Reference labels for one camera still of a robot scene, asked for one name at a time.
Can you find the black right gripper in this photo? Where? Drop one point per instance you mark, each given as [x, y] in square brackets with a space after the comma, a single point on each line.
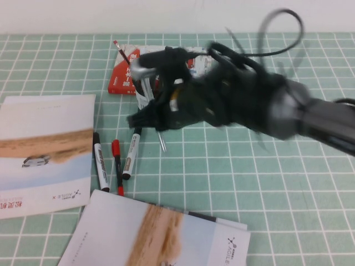
[230, 97]

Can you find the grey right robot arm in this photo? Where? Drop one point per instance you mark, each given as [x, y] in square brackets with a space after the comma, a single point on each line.
[319, 119]

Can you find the black mesh pen holder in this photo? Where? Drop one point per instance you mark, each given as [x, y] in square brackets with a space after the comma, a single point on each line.
[142, 101]

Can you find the white pen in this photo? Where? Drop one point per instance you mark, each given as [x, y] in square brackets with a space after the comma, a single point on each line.
[146, 86]

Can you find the red and black pen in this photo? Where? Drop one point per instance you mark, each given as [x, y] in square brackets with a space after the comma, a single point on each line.
[116, 148]

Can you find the red-tipped pen in holder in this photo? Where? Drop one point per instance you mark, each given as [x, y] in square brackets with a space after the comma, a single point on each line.
[119, 49]

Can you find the red map-print book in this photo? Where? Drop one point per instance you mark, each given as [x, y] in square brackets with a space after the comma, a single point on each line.
[119, 80]

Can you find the white marker black cap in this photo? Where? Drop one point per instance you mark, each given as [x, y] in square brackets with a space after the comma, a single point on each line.
[100, 163]
[132, 149]

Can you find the AgileX desert-photo brochure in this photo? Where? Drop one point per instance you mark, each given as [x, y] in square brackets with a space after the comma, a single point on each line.
[116, 227]
[41, 124]

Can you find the green checked tablecloth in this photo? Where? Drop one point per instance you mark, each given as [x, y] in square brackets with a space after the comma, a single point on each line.
[249, 180]

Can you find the dark-striped brochure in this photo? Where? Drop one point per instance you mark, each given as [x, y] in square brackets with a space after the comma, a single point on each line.
[202, 216]

